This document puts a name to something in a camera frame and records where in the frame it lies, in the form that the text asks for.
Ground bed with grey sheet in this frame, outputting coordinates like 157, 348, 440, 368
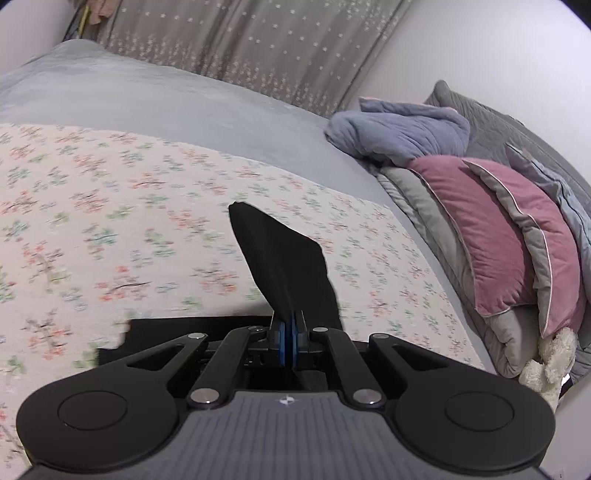
0, 39, 504, 374

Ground blue-grey blanket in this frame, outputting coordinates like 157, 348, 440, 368
324, 96, 472, 168

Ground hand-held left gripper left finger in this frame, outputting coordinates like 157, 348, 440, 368
126, 310, 290, 411

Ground pink cloth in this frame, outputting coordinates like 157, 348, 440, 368
89, 0, 118, 26

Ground grey patterned curtain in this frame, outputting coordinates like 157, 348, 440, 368
95, 0, 414, 120

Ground pink pillow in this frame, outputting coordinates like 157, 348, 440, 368
407, 155, 537, 318
462, 158, 588, 339

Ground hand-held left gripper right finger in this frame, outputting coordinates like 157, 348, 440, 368
289, 310, 452, 409

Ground grey quilted headboard cushion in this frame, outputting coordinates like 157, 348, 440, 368
424, 79, 591, 217

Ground floral printed cloth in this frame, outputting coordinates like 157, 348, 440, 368
0, 122, 488, 480

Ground black pants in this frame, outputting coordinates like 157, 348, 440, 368
95, 201, 345, 393

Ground white plush toy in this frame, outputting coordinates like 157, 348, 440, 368
517, 327, 579, 413

